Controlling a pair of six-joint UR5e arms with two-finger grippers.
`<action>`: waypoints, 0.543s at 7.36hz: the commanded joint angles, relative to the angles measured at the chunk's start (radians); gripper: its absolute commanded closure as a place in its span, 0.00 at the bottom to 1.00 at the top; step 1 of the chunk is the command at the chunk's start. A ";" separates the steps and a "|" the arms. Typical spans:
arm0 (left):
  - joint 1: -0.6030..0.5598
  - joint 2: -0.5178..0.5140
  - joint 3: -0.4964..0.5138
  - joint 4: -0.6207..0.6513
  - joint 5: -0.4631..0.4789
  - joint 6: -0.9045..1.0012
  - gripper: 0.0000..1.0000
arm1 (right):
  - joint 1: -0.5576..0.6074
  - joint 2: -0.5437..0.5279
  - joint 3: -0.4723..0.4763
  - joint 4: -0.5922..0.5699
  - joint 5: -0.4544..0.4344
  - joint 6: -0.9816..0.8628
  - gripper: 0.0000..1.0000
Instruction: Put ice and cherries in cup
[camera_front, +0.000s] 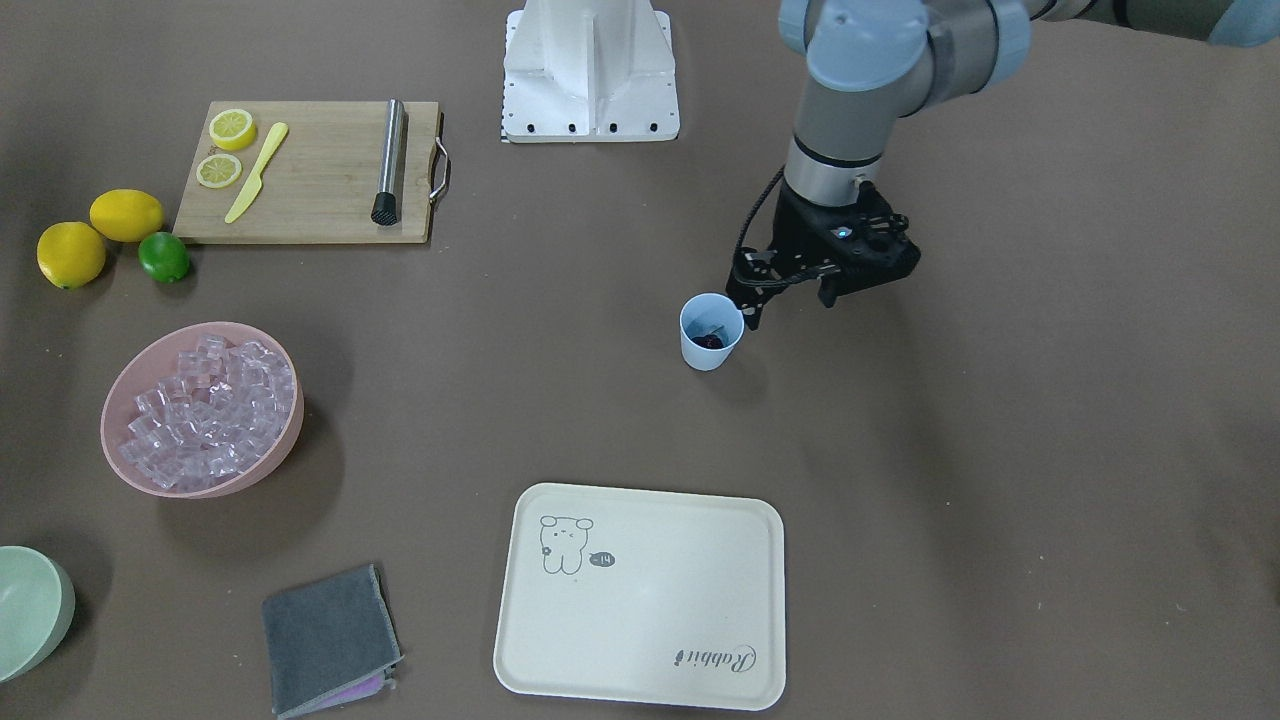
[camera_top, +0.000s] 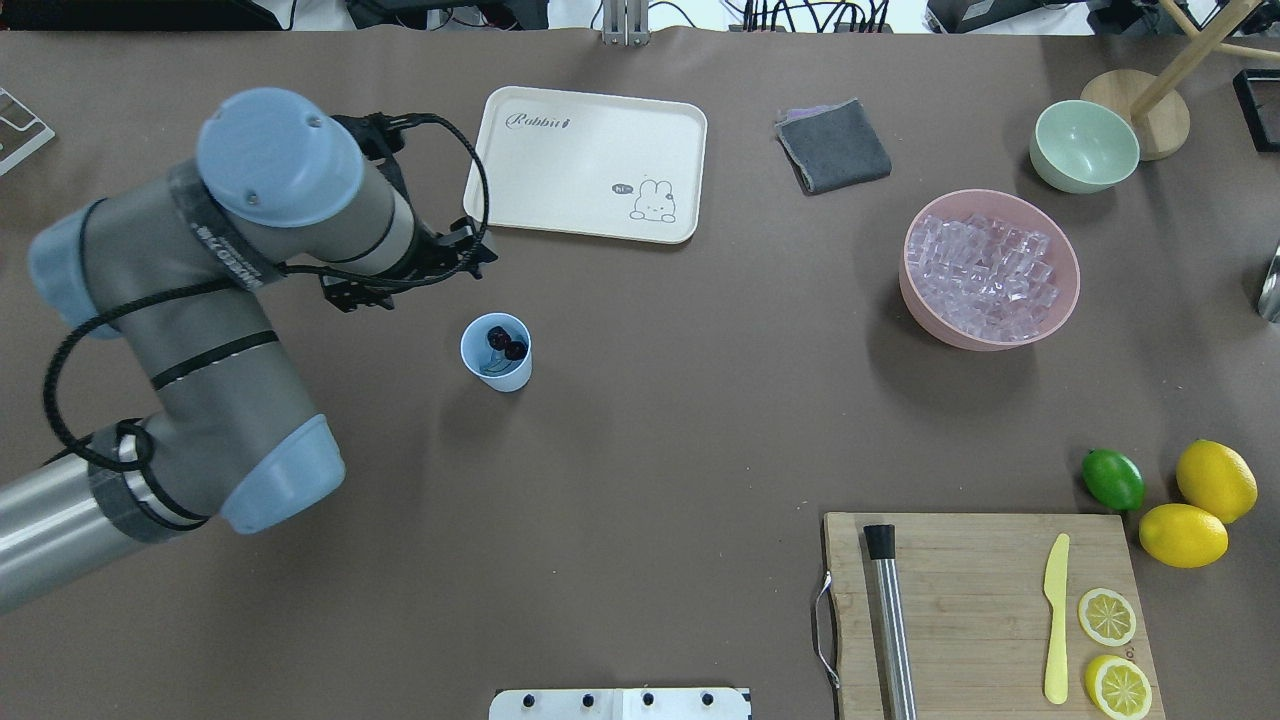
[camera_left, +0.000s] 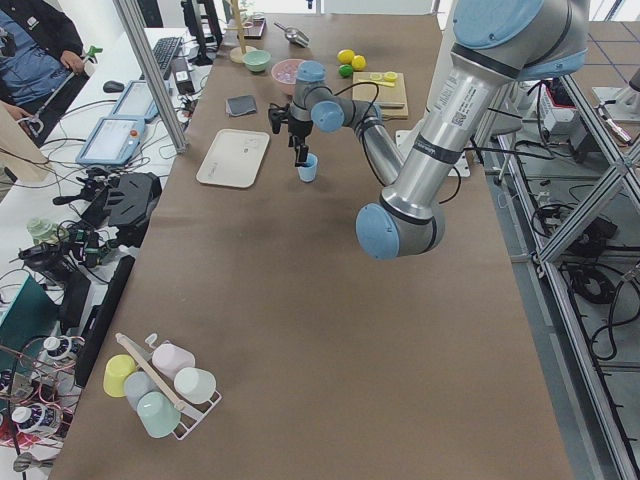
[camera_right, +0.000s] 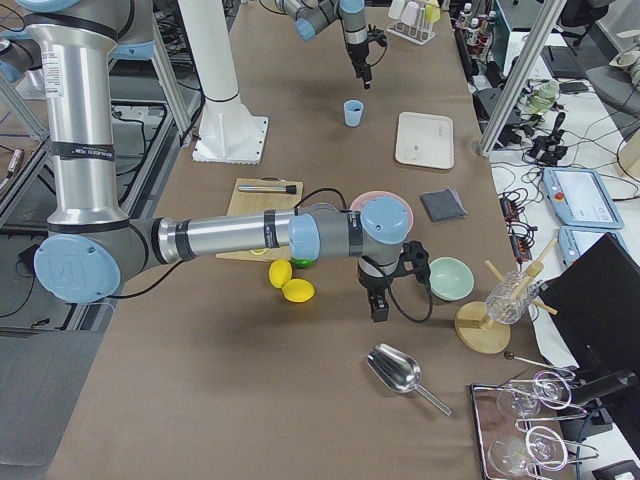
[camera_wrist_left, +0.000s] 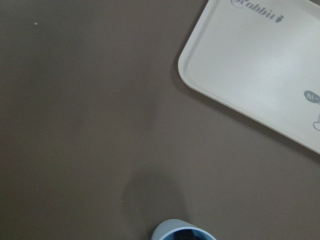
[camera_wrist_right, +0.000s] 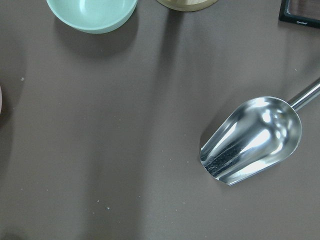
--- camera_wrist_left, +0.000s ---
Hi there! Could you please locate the light blue plastic cup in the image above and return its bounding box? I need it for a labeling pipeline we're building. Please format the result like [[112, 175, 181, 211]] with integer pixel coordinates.
[[151, 219, 216, 240]]

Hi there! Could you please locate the cream rabbit tray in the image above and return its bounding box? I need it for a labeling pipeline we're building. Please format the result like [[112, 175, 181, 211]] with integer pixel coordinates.
[[177, 0, 320, 153]]

